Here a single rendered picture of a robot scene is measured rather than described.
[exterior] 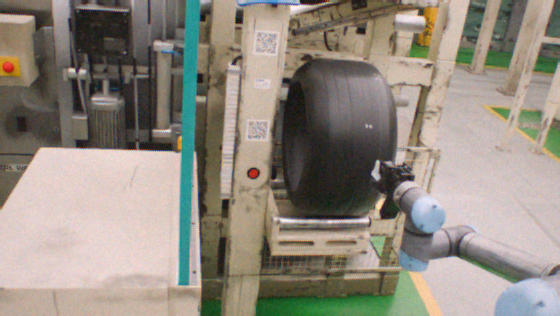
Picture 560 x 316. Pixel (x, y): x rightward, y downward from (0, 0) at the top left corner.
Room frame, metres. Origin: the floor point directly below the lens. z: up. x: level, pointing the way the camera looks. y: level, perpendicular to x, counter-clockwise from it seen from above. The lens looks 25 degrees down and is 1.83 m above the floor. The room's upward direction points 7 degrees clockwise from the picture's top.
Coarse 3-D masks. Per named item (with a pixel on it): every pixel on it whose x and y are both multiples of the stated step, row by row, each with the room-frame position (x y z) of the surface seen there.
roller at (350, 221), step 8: (280, 216) 1.49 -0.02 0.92; (288, 216) 1.50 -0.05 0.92; (296, 216) 1.50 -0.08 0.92; (304, 216) 1.51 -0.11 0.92; (312, 216) 1.52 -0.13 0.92; (320, 216) 1.52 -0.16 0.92; (328, 216) 1.53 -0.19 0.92; (336, 216) 1.54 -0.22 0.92; (344, 216) 1.54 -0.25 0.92; (352, 216) 1.55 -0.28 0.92; (360, 216) 1.56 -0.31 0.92; (368, 216) 1.56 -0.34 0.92; (280, 224) 1.47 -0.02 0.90; (288, 224) 1.47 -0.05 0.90; (296, 224) 1.48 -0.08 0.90; (304, 224) 1.49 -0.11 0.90; (312, 224) 1.49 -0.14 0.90; (320, 224) 1.50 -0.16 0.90; (328, 224) 1.51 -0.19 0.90; (336, 224) 1.51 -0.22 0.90; (344, 224) 1.52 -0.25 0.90; (352, 224) 1.53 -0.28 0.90; (360, 224) 1.53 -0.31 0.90; (368, 224) 1.54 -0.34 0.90
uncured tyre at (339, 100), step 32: (320, 64) 1.62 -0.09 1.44; (352, 64) 1.65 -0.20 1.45; (288, 96) 1.80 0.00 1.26; (320, 96) 1.48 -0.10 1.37; (352, 96) 1.49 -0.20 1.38; (384, 96) 1.52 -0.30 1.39; (288, 128) 1.82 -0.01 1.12; (320, 128) 1.42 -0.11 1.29; (352, 128) 1.42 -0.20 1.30; (384, 128) 1.45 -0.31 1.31; (288, 160) 1.76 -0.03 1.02; (320, 160) 1.39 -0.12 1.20; (352, 160) 1.39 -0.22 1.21; (384, 160) 1.42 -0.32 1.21; (288, 192) 1.61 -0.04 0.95; (320, 192) 1.39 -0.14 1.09; (352, 192) 1.41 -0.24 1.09
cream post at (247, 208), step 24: (288, 0) 1.53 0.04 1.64; (264, 24) 1.52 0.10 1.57; (288, 24) 1.54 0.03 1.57; (264, 72) 1.52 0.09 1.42; (240, 96) 1.53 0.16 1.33; (264, 96) 1.52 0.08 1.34; (240, 120) 1.51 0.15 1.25; (240, 144) 1.51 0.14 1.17; (264, 144) 1.53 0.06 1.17; (240, 168) 1.51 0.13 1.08; (264, 168) 1.53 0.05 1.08; (240, 192) 1.51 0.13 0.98; (264, 192) 1.53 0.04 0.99; (240, 216) 1.52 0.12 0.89; (264, 216) 1.53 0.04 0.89; (240, 240) 1.52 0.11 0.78; (240, 264) 1.52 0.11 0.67; (240, 288) 1.52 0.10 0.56; (240, 312) 1.52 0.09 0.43
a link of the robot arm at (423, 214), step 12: (408, 192) 1.07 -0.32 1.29; (420, 192) 1.05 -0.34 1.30; (408, 204) 1.03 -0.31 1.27; (420, 204) 1.00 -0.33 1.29; (432, 204) 0.99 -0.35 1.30; (408, 216) 1.02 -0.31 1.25; (420, 216) 0.98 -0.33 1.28; (432, 216) 0.98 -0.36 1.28; (444, 216) 0.99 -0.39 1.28; (408, 228) 1.01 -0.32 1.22; (420, 228) 0.97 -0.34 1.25; (432, 228) 0.98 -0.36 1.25
